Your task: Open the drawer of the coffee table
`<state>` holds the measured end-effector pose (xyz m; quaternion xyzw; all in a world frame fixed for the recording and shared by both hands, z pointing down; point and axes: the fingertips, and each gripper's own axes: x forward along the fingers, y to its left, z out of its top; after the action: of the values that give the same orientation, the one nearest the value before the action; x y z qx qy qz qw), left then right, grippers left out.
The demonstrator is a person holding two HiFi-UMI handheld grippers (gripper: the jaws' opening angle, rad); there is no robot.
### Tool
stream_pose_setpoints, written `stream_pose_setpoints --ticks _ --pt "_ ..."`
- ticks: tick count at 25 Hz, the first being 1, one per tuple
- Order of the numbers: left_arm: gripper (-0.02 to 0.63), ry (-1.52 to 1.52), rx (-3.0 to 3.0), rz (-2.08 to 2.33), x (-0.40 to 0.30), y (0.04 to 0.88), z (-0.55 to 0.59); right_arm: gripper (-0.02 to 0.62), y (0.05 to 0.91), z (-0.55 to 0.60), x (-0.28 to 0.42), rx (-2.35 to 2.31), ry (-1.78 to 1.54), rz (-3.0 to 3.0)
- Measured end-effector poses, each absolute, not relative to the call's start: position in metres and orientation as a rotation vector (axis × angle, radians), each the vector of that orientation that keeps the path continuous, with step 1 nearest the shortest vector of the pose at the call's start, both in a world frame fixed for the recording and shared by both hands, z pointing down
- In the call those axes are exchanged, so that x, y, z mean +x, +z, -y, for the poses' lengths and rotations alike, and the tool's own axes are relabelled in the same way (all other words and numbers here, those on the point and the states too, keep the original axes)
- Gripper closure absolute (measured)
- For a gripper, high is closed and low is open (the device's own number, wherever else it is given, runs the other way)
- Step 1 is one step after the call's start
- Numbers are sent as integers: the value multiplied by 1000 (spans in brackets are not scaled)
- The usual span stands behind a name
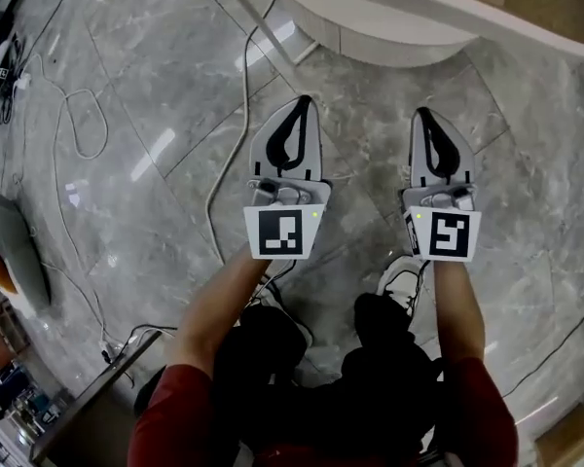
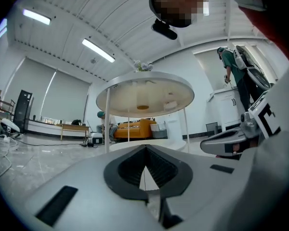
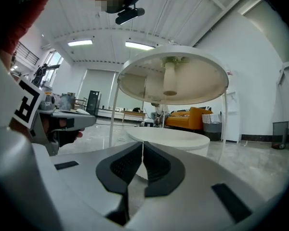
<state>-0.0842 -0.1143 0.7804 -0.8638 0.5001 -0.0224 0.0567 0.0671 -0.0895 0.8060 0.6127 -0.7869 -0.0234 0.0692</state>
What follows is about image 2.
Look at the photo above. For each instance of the person's light grey garment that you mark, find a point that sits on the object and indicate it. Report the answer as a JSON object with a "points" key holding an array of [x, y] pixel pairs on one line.
{"points": [[277, 177]]}

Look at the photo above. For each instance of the orange sofa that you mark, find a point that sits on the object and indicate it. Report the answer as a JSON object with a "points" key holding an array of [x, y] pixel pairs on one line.
{"points": [[135, 130]]}

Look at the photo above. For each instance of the grey roller blind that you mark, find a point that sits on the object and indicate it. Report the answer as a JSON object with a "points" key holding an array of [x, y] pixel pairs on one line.
{"points": [[67, 97], [31, 88]]}

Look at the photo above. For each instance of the long ceiling light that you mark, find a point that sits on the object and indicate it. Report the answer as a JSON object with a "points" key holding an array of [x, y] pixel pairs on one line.
{"points": [[98, 50], [36, 16], [0, 28]]}

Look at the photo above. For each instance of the white box device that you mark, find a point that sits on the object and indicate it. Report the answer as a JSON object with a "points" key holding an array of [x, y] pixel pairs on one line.
{"points": [[95, 138]]}

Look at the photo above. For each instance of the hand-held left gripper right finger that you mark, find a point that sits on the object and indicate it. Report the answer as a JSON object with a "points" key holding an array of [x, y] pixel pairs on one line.
{"points": [[207, 189]]}

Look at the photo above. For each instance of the white power strip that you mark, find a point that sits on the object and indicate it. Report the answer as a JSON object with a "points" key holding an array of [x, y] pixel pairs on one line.
{"points": [[5, 138]]}

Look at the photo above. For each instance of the wooden shelf rack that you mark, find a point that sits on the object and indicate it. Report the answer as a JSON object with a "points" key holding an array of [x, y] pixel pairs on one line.
{"points": [[4, 107]]}

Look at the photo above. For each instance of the wooden side table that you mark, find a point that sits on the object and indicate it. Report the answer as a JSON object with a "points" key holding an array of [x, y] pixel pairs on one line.
{"points": [[74, 127]]}

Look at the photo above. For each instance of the orange round disc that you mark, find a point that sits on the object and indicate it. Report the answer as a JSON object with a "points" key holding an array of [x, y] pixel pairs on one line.
{"points": [[142, 107]]}

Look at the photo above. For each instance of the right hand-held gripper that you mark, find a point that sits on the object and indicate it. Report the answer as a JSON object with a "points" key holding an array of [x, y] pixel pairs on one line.
{"points": [[262, 119]]}

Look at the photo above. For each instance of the round ceiling sensor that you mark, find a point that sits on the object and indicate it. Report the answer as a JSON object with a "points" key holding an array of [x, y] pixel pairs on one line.
{"points": [[93, 60]]}

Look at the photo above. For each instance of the white round coffee table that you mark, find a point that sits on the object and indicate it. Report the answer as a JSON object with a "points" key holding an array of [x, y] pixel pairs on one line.
{"points": [[168, 77]]}

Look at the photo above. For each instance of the white low counter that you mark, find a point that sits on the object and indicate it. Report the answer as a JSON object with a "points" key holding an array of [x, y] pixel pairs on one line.
{"points": [[43, 127]]}

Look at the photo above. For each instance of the black head-worn camera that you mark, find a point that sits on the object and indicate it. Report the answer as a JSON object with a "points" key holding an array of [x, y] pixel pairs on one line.
{"points": [[164, 30]]}

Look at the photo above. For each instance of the person's head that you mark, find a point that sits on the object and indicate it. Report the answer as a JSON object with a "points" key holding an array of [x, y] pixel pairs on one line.
{"points": [[178, 3]]}

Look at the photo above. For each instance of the grey storage bin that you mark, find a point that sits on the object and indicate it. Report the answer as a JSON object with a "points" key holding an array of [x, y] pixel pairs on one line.
{"points": [[159, 131]]}

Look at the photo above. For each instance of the white cabinet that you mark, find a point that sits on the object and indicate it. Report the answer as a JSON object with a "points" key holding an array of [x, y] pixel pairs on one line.
{"points": [[227, 109]]}

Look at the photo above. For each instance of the white round floor device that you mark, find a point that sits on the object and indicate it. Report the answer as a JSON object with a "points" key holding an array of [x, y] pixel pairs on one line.
{"points": [[10, 126]]}

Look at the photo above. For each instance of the pale blue flower bunch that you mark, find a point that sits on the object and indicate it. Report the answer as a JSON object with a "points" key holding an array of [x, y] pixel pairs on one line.
{"points": [[143, 66]]}

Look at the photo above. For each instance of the white round appliance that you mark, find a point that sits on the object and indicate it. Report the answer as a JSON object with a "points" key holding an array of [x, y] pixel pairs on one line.
{"points": [[258, 78]]}

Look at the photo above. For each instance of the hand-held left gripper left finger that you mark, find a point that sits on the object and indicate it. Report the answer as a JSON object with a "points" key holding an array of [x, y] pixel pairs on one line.
{"points": [[91, 201]]}

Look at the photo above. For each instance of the black tall appliance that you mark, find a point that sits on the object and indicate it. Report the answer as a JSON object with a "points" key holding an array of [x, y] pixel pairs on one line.
{"points": [[24, 109]]}

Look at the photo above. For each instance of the black bag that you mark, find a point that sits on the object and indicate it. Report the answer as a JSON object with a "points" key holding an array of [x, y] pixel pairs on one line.
{"points": [[76, 122]]}

